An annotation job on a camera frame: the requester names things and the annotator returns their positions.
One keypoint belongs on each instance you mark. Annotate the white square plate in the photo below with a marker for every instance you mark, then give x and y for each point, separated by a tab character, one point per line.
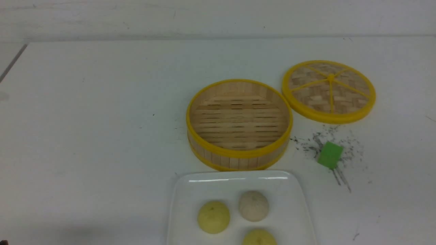
288	219

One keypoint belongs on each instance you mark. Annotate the yellow steamed bun left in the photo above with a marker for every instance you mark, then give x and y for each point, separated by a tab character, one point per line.
213	217

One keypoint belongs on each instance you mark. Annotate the bamboo steamer basket yellow rim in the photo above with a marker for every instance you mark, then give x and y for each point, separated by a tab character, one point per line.
238	125

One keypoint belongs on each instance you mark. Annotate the yellow steamed bun bottom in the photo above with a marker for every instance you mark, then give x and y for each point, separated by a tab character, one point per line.
259	237

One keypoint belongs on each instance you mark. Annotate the green cube block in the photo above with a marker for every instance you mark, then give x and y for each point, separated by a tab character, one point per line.
330	155

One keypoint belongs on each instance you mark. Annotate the yellow steamed bun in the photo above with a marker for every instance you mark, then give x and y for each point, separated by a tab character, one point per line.
259	237
213	217

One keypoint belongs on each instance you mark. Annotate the white steamed bun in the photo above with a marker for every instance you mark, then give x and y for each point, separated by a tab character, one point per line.
253	206

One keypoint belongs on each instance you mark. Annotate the woven bamboo steamer lid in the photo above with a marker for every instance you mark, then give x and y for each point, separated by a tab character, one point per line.
328	92

